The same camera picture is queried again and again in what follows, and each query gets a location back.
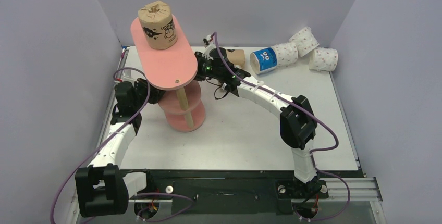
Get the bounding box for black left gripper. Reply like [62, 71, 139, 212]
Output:
[133, 78, 170, 111]

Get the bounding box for brown paper roll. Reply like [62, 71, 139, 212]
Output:
[138, 1, 177, 50]

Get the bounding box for blue roll sideways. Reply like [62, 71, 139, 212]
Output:
[250, 47, 278, 74]

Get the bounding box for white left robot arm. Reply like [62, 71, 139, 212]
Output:
[75, 78, 165, 218]

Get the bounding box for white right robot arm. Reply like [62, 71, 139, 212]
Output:
[194, 48, 317, 196]

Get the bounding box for pink three-tier shelf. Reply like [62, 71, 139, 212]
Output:
[131, 18, 205, 132]

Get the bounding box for brown wrapped roll rear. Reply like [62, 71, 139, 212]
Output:
[227, 49, 245, 68]

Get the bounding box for white dotted roll left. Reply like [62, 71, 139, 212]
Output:
[272, 42, 298, 63]

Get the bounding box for white dotted roll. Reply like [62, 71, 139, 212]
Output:
[272, 42, 298, 63]
[308, 47, 338, 71]
[289, 27, 319, 57]

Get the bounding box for white dotted roll top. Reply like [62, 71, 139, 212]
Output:
[289, 27, 319, 57]

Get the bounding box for white dotted roll right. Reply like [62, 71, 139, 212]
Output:
[308, 47, 338, 71]

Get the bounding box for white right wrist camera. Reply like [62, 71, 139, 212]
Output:
[202, 34, 216, 60]

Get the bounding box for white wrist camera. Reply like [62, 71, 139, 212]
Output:
[202, 34, 216, 60]
[120, 70, 136, 85]

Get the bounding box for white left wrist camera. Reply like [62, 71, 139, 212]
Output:
[120, 70, 136, 85]

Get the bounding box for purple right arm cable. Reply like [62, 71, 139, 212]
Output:
[211, 31, 351, 223]

